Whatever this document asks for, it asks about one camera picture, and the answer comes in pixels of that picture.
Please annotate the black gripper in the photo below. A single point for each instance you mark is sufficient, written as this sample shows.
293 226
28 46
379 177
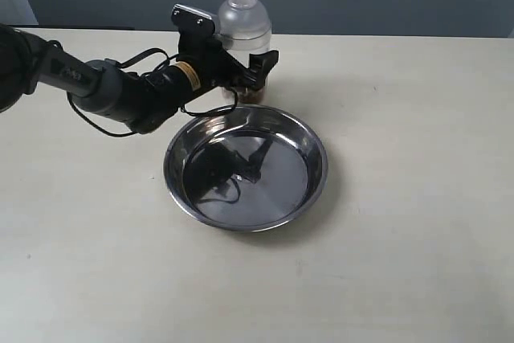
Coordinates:
202 64

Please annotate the clear plastic shaker bottle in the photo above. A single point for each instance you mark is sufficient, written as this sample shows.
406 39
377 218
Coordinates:
245 28

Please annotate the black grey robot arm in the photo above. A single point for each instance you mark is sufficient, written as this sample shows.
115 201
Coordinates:
107 88

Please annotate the round stainless steel tray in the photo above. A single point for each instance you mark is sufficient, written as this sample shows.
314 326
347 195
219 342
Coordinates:
247 169

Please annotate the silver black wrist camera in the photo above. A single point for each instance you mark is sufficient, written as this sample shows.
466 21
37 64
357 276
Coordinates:
191 20

